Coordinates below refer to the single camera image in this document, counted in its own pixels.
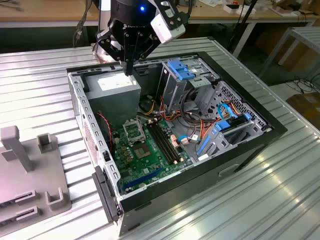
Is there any black plastic case latch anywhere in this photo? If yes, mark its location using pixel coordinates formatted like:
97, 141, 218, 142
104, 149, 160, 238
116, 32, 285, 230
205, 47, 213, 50
91, 164, 121, 224

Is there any blue plastic rail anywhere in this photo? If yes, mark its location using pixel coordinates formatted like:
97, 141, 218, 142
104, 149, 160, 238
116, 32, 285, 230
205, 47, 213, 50
195, 136, 214, 158

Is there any green motherboard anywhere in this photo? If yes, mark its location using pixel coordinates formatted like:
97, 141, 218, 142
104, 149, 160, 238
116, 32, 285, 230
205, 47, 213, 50
112, 117, 195, 196

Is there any grey power supply unit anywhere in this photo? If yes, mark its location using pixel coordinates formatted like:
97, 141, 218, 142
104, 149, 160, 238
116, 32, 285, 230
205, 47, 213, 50
83, 69, 142, 128

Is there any wooden desk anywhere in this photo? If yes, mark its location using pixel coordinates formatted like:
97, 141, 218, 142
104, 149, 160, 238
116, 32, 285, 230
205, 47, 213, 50
0, 0, 320, 58

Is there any grey metal frame table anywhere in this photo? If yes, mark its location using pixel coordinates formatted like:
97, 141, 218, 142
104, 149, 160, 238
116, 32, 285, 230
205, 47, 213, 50
258, 26, 320, 80

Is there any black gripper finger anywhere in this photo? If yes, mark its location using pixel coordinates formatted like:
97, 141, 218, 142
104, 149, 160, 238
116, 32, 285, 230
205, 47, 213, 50
96, 28, 131, 76
129, 31, 161, 76

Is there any metal socket cover frame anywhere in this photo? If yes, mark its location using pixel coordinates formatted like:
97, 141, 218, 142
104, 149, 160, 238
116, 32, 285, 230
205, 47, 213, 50
121, 117, 146, 145

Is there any orange red wire bundle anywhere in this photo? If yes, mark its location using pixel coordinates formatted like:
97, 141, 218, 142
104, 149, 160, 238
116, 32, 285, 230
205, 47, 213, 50
158, 96, 221, 145

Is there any grey cable bundle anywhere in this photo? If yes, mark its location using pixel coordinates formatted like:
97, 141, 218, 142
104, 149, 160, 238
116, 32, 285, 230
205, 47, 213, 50
73, 4, 92, 48

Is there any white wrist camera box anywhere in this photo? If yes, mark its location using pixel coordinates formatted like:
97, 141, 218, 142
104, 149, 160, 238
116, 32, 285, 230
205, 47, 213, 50
149, 13, 186, 45

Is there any blue expansion slot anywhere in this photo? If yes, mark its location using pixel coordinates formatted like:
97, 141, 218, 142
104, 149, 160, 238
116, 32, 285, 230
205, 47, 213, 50
123, 166, 163, 191

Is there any thin wire locking lever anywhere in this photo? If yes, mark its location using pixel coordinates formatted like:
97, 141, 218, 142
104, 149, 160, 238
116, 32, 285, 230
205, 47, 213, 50
136, 115, 148, 146

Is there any perforated metal disk bay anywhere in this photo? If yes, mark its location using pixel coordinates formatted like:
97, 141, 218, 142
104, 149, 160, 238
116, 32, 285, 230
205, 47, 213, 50
197, 79, 273, 161

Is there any CPU socket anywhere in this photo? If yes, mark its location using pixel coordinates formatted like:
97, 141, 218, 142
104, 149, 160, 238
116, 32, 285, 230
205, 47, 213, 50
132, 142, 154, 161

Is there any black RAM slot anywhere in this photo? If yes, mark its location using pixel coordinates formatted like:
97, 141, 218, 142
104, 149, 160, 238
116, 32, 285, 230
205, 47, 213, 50
152, 121, 180, 163
155, 120, 183, 162
149, 122, 177, 165
146, 123, 175, 165

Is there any blue plastic drive latch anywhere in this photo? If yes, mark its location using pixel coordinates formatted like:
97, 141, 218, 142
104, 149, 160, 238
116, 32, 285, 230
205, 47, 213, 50
167, 59, 198, 82

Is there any grey metal drive cage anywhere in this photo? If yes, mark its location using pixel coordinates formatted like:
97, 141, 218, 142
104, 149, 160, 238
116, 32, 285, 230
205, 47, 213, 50
159, 56, 222, 115

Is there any black wire bundle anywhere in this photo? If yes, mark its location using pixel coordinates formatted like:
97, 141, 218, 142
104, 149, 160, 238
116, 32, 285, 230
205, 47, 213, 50
180, 86, 202, 120

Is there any yellow wire bundle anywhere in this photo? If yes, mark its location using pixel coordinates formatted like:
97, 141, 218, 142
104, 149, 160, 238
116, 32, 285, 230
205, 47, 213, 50
142, 103, 157, 118

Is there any brown cardboard box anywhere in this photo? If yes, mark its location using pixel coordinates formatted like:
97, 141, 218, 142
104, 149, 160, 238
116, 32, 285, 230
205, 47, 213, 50
285, 91, 320, 124

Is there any multicolour twisted fan wire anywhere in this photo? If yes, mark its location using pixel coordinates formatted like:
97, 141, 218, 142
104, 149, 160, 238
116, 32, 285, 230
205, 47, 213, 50
96, 111, 116, 154

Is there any black open PC case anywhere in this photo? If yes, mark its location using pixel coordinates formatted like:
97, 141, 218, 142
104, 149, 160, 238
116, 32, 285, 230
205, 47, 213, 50
66, 50, 288, 237

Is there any black slanted pole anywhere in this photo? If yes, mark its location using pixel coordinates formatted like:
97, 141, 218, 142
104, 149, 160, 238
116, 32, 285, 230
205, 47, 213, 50
226, 0, 258, 55

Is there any grey plastic parts rack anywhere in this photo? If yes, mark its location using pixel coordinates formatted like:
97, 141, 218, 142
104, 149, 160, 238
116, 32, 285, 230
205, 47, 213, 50
0, 125, 73, 226

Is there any blue disk carrier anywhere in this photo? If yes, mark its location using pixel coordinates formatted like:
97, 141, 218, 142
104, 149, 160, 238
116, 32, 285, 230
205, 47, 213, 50
214, 112, 252, 133

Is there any light blue data wire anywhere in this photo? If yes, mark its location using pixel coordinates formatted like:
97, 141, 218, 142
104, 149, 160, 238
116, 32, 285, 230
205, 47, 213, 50
216, 101, 239, 121

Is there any black camera bracket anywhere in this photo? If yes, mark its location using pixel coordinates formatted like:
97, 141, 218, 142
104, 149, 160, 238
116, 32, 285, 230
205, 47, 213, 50
156, 0, 190, 27

